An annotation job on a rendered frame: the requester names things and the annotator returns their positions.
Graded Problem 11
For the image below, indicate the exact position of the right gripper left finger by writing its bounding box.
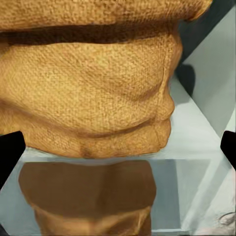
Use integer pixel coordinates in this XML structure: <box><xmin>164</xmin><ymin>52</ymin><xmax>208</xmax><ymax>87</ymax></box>
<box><xmin>0</xmin><ymin>131</ymin><xmax>27</xmax><ymax>190</ymax></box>

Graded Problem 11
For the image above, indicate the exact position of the microwave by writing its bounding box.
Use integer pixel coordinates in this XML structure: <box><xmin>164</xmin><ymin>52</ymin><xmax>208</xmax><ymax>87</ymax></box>
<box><xmin>22</xmin><ymin>0</ymin><xmax>236</xmax><ymax>156</ymax></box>

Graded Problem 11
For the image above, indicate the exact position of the popcorn bag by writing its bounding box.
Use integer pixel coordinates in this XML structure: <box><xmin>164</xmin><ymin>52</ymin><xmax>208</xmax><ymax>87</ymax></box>
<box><xmin>0</xmin><ymin>0</ymin><xmax>213</xmax><ymax>159</ymax></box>

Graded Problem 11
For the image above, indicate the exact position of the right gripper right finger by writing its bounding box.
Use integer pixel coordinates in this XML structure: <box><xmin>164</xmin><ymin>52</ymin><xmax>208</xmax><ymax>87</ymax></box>
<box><xmin>220</xmin><ymin>131</ymin><xmax>236</xmax><ymax>170</ymax></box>

